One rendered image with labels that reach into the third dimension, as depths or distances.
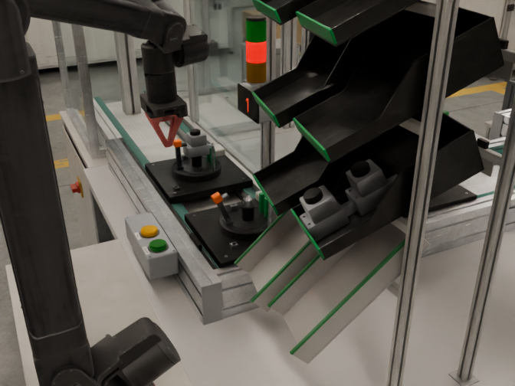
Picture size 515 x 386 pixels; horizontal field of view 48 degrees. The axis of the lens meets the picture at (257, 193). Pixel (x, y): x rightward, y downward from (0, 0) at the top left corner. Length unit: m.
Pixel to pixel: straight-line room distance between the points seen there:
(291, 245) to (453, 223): 0.55
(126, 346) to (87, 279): 0.77
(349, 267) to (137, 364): 0.46
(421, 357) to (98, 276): 0.76
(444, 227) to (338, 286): 0.57
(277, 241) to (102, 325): 0.42
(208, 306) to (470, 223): 0.72
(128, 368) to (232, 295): 0.58
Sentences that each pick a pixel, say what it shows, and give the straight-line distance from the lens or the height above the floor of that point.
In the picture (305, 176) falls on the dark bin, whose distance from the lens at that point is 1.05.
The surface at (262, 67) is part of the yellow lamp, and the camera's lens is 1.46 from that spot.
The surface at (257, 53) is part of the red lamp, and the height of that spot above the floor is 1.33.
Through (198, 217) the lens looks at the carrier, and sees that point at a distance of 1.44.
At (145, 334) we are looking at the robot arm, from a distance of 0.71.
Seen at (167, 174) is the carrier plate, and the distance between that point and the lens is 1.67.
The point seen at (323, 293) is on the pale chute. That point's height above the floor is 1.05.
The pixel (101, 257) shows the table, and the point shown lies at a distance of 1.53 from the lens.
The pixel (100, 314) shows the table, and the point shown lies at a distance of 1.35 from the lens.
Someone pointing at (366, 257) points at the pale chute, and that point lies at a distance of 1.02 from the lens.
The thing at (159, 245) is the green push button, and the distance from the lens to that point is 1.34.
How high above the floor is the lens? 1.68
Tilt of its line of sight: 27 degrees down
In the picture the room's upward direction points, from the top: straight up
